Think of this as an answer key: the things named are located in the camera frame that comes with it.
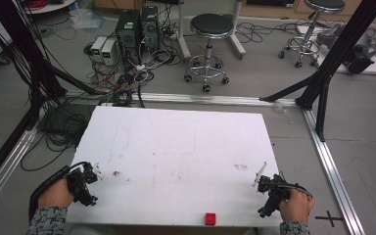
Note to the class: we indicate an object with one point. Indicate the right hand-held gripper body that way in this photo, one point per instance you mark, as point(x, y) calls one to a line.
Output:
point(275, 194)

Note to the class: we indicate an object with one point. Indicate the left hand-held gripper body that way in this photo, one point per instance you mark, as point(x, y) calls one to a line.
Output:
point(80, 187)

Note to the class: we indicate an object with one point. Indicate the person's right hand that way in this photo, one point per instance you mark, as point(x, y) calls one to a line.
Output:
point(296, 205)

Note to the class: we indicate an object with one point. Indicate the person's left hand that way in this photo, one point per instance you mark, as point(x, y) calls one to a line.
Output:
point(56, 194)

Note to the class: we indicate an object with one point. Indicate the red block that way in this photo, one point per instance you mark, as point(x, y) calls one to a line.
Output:
point(210, 219)

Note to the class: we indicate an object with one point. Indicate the white power supply unit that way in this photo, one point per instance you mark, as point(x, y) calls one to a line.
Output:
point(108, 51)
point(98, 47)

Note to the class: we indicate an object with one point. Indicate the black computer tower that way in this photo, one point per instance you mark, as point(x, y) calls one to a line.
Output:
point(150, 26)
point(128, 31)

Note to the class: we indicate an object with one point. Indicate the clear plastic bag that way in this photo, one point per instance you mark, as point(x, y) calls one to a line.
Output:
point(86, 19)

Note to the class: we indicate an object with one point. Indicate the black round stool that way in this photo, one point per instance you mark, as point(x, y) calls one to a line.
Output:
point(323, 5)
point(211, 25)

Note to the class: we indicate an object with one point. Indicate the white stand legs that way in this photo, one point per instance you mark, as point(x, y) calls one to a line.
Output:
point(182, 36)

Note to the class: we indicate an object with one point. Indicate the grey machine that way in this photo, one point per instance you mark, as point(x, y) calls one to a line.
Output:
point(360, 49)

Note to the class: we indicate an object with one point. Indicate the white round table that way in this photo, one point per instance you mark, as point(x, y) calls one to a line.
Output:
point(50, 7)

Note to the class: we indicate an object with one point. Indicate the aluminium floor rail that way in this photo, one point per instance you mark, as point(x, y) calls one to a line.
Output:
point(209, 99)
point(6, 163)
point(333, 176)

